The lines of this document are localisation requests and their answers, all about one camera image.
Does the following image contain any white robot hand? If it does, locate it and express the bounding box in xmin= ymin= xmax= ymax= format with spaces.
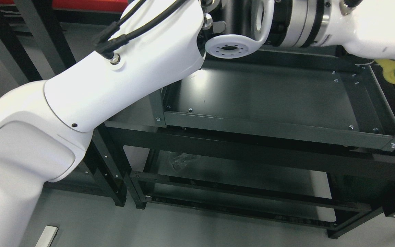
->
xmin=328 ymin=0 xmax=395 ymax=59

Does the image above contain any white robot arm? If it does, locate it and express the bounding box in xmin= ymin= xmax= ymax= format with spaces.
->
xmin=0 ymin=0 xmax=216 ymax=247

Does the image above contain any black metal shelf rack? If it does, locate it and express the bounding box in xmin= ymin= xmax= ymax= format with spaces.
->
xmin=104 ymin=49 xmax=395 ymax=239

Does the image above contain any clear plastic bag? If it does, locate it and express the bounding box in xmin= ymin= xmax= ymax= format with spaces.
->
xmin=168 ymin=152 xmax=201 ymax=172

